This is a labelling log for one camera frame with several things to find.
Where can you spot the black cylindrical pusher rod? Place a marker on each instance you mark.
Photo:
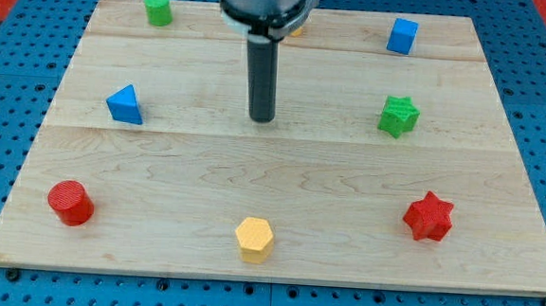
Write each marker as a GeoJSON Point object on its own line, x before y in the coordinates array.
{"type": "Point", "coordinates": [262, 64]}

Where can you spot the red star block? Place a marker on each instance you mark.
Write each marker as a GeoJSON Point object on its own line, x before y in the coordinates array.
{"type": "Point", "coordinates": [429, 218]}

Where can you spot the yellow block behind arm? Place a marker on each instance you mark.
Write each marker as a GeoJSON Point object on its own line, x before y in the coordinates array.
{"type": "Point", "coordinates": [297, 32]}

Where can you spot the green star block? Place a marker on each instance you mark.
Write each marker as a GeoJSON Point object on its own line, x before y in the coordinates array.
{"type": "Point", "coordinates": [399, 115]}

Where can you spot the green cylinder block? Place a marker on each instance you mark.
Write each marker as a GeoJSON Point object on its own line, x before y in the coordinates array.
{"type": "Point", "coordinates": [159, 12]}

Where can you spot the blue cube block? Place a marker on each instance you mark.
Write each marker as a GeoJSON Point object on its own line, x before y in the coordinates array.
{"type": "Point", "coordinates": [403, 34]}

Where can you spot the blue triangle block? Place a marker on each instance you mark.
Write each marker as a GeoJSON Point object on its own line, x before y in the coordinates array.
{"type": "Point", "coordinates": [123, 106]}

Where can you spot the wooden board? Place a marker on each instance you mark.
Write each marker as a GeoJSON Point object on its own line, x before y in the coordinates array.
{"type": "Point", "coordinates": [169, 194]}

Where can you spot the yellow hexagon block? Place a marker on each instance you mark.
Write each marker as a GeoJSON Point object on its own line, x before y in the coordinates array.
{"type": "Point", "coordinates": [255, 239]}

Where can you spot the red cylinder block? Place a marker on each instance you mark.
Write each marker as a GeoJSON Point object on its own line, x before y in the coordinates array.
{"type": "Point", "coordinates": [70, 201]}

